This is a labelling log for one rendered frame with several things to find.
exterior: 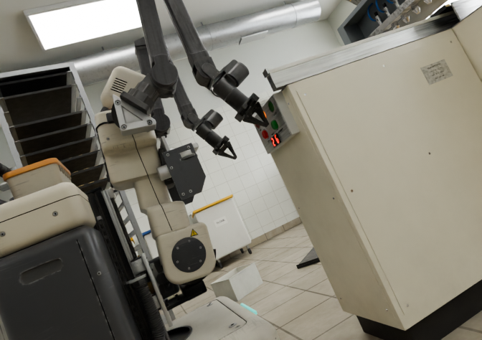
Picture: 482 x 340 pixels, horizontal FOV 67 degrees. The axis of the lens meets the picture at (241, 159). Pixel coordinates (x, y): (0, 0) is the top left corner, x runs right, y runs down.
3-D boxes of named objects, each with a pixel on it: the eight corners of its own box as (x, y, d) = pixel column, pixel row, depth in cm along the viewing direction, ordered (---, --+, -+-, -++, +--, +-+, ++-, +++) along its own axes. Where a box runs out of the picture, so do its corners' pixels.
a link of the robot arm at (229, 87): (208, 92, 116) (211, 84, 111) (221, 77, 118) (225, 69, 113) (225, 105, 116) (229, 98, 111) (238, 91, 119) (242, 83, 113)
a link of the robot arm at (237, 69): (196, 80, 118) (199, 67, 110) (217, 57, 122) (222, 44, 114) (224, 104, 118) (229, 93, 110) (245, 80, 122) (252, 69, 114)
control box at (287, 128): (275, 151, 132) (259, 117, 134) (300, 130, 110) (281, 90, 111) (266, 155, 131) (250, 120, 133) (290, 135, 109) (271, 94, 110)
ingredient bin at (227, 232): (217, 271, 429) (192, 211, 439) (210, 267, 490) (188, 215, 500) (257, 252, 445) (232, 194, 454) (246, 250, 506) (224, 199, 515)
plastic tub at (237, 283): (244, 286, 283) (236, 267, 285) (264, 282, 269) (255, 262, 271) (218, 305, 261) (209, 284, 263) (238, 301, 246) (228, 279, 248)
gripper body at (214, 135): (224, 143, 162) (211, 133, 161) (229, 137, 152) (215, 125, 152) (214, 154, 159) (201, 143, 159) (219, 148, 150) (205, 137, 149)
